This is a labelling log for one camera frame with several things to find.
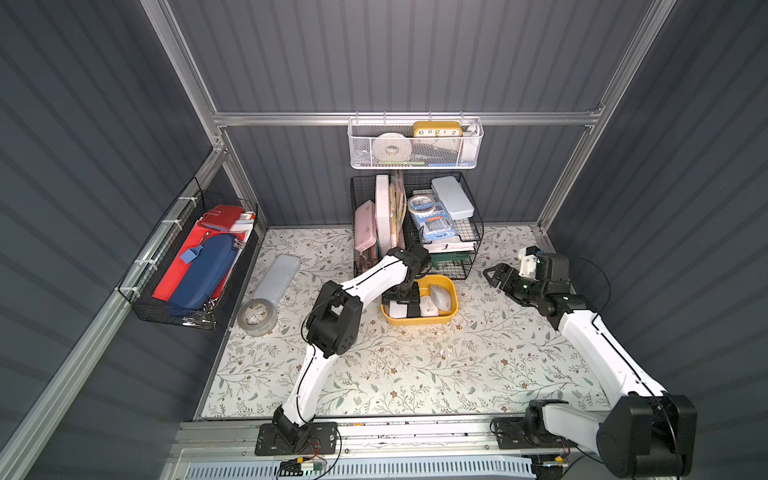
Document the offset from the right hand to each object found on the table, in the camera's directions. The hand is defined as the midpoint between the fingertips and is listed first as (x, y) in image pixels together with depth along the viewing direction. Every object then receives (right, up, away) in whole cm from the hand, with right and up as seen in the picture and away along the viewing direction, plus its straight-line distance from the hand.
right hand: (499, 283), depth 83 cm
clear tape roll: (-21, +24, +13) cm, 34 cm away
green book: (-15, +7, +11) cm, 20 cm away
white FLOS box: (-33, +21, +6) cm, 39 cm away
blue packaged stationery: (-18, +20, +9) cm, 28 cm away
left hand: (-25, -8, +11) cm, 29 cm away
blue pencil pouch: (-73, +6, -15) cm, 74 cm away
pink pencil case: (-39, +17, +19) cm, 47 cm away
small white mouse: (-19, -9, +11) cm, 23 cm away
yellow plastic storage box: (-19, -1, +16) cm, 25 cm away
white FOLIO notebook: (-11, +11, +9) cm, 18 cm away
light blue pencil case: (-9, +28, +16) cm, 33 cm away
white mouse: (-29, -9, +9) cm, 32 cm away
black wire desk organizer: (-26, +17, +22) cm, 38 cm away
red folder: (-80, +11, -9) cm, 81 cm away
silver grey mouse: (-15, -6, +12) cm, 19 cm away
